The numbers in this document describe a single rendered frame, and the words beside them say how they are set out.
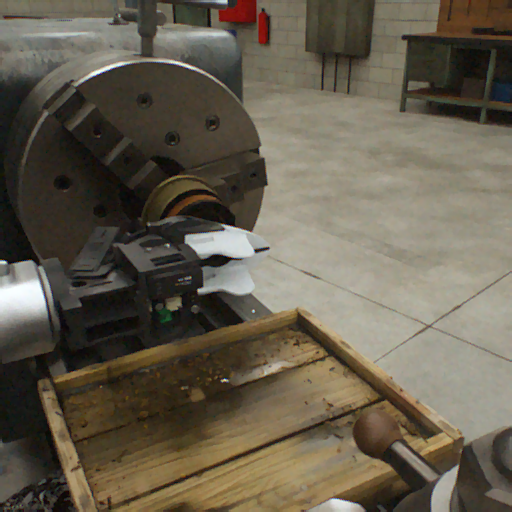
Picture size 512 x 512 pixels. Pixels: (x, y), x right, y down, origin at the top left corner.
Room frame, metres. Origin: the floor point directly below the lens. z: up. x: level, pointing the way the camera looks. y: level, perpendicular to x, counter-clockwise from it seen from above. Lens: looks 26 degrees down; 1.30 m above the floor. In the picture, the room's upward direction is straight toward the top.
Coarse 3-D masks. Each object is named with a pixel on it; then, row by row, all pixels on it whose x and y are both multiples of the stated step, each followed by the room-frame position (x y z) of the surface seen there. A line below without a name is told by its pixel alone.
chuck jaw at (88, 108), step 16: (64, 96) 0.64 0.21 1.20; (80, 96) 0.64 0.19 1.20; (64, 112) 0.63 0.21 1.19; (80, 112) 0.62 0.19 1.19; (96, 112) 0.60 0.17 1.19; (80, 128) 0.59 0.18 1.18; (96, 128) 0.61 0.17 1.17; (112, 128) 0.61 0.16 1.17; (96, 144) 0.60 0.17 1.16; (112, 144) 0.61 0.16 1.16; (128, 144) 0.60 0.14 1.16; (112, 160) 0.59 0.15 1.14; (128, 160) 0.60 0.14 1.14; (144, 160) 0.61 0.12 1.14; (128, 176) 0.60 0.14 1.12; (144, 176) 0.58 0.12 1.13; (160, 176) 0.59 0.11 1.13; (144, 192) 0.58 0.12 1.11
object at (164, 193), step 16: (176, 176) 0.59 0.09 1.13; (192, 176) 0.60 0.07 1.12; (160, 192) 0.58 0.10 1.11; (176, 192) 0.56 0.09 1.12; (192, 192) 0.57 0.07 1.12; (208, 192) 0.58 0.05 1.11; (144, 208) 0.58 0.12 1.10; (160, 208) 0.56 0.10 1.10; (176, 208) 0.54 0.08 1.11; (192, 208) 0.54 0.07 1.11; (208, 208) 0.55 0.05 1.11; (224, 208) 0.56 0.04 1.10; (144, 224) 0.57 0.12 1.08
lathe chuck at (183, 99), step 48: (48, 96) 0.65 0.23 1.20; (96, 96) 0.64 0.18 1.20; (144, 96) 0.67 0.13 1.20; (192, 96) 0.70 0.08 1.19; (48, 144) 0.62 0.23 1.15; (144, 144) 0.67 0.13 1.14; (192, 144) 0.70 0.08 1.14; (240, 144) 0.73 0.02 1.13; (48, 192) 0.61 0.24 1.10; (96, 192) 0.64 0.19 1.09; (48, 240) 0.61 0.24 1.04
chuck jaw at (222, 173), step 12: (228, 156) 0.72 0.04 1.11; (240, 156) 0.72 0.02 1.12; (252, 156) 0.71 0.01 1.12; (180, 168) 0.70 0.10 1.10; (192, 168) 0.69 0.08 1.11; (204, 168) 0.69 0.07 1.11; (216, 168) 0.68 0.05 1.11; (228, 168) 0.68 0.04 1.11; (240, 168) 0.68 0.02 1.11; (252, 168) 0.69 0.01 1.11; (264, 168) 0.70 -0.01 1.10; (216, 180) 0.64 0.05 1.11; (228, 180) 0.65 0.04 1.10; (240, 180) 0.66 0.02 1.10; (252, 180) 0.69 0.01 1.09; (264, 180) 0.70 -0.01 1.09; (216, 192) 0.62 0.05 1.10; (228, 192) 0.66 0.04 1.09; (240, 192) 0.66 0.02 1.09; (228, 204) 0.63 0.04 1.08
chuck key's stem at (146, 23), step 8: (144, 0) 0.71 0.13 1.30; (152, 0) 0.71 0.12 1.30; (144, 8) 0.71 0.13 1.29; (152, 8) 0.71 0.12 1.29; (144, 16) 0.71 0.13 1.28; (152, 16) 0.71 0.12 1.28; (144, 24) 0.71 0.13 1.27; (152, 24) 0.71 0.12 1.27; (144, 32) 0.71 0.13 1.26; (152, 32) 0.71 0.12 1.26; (144, 40) 0.71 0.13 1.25; (152, 40) 0.72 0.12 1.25; (144, 48) 0.71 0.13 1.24; (152, 48) 0.72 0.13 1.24; (144, 56) 0.71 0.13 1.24; (152, 56) 0.72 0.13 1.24
